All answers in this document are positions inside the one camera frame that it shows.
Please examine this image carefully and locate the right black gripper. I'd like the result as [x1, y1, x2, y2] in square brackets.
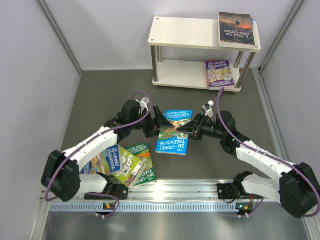
[177, 112, 226, 141]

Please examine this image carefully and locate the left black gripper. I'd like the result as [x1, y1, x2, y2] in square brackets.
[130, 105, 173, 139]

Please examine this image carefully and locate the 26-storey treehouse blue book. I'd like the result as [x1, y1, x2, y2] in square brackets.
[155, 109, 193, 156]

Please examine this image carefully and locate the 104-storey treehouse green book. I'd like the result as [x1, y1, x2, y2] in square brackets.
[126, 143, 157, 187]

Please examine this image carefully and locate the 65-storey treehouse lime book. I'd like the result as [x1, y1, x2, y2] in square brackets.
[112, 145, 147, 189]

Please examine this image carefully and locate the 91-storey treehouse blue book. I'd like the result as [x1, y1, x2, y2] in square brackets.
[80, 145, 123, 176]

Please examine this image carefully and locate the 52-storey treehouse purple book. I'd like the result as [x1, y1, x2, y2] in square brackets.
[205, 60, 235, 89]

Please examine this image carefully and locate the tale of two cities book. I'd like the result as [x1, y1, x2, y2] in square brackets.
[218, 12, 255, 46]

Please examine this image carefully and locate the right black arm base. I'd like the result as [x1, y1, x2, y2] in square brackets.
[217, 183, 240, 204]

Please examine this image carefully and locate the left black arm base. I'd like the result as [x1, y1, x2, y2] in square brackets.
[84, 183, 129, 200]

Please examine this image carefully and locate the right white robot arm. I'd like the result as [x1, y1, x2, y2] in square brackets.
[177, 111, 320, 218]

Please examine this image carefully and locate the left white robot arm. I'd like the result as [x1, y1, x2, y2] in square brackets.
[41, 99, 172, 202]

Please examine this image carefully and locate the white two-tier wooden shelf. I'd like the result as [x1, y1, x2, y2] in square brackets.
[148, 16, 261, 93]

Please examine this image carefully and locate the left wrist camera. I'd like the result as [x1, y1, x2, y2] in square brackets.
[139, 97, 150, 112]

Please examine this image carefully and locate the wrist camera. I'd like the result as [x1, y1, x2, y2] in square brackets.
[202, 100, 215, 118]
[139, 97, 150, 112]

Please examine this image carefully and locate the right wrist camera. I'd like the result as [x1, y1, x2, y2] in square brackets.
[202, 100, 215, 118]

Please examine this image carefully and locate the aluminium mounting rail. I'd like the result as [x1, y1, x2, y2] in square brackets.
[41, 178, 313, 213]

